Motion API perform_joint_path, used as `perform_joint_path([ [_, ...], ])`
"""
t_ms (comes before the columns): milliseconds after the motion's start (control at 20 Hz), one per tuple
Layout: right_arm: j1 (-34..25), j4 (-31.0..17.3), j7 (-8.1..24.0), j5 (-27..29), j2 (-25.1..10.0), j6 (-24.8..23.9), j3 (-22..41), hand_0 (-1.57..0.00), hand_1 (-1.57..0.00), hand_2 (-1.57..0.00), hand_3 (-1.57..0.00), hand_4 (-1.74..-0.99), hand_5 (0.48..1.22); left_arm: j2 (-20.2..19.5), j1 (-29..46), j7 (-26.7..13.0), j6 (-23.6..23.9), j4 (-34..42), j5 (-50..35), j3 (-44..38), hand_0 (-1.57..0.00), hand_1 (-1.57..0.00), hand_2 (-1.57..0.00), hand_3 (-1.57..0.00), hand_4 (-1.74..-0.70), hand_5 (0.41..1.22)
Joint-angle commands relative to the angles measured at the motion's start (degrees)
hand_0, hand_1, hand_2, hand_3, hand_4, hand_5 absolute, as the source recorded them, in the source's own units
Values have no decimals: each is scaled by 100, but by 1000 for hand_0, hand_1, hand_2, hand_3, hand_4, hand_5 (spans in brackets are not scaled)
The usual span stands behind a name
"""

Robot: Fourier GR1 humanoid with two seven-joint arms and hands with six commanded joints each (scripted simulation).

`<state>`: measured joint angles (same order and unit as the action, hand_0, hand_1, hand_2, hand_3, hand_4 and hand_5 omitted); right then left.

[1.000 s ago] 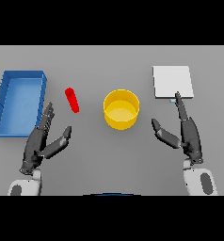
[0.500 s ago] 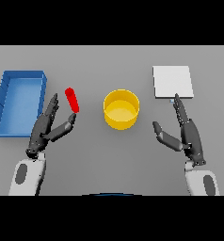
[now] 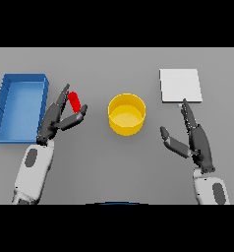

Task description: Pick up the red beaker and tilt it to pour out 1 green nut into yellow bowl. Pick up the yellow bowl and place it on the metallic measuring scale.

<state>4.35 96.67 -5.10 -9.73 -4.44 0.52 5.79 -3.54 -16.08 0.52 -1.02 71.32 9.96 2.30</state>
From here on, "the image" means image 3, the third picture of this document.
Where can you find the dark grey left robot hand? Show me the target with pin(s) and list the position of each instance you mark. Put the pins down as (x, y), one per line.
(51, 119)

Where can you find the pale square measuring scale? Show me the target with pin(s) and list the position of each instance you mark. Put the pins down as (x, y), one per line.
(180, 85)

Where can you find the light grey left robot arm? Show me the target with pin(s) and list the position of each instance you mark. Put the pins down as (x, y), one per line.
(33, 172)

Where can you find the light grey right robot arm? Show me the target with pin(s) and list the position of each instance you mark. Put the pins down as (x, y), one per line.
(210, 190)

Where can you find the yellow bowl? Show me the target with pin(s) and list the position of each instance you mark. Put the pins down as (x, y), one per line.
(127, 114)

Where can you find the blue tray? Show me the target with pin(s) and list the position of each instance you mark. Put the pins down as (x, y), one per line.
(20, 108)

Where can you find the red beaker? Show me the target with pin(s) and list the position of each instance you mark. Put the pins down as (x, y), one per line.
(75, 101)

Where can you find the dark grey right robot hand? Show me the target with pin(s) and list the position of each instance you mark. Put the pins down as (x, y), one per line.
(199, 141)

